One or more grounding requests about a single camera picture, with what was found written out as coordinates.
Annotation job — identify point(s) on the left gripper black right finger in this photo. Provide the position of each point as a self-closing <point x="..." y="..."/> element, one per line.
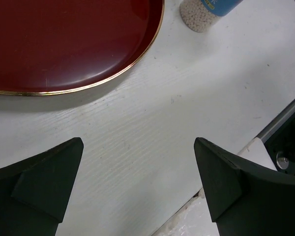
<point x="245" y="198"/>

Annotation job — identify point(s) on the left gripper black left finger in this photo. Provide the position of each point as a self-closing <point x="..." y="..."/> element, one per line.
<point x="34" y="192"/>

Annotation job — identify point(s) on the red round tray gold rim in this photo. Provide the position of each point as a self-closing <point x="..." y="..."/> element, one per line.
<point x="50" y="47"/>

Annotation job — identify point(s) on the left robot arm base mount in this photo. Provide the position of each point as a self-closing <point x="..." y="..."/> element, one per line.
<point x="281" y="146"/>

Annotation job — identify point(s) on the aluminium table edge rail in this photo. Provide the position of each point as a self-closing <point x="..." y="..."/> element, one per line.
<point x="277" y="122"/>

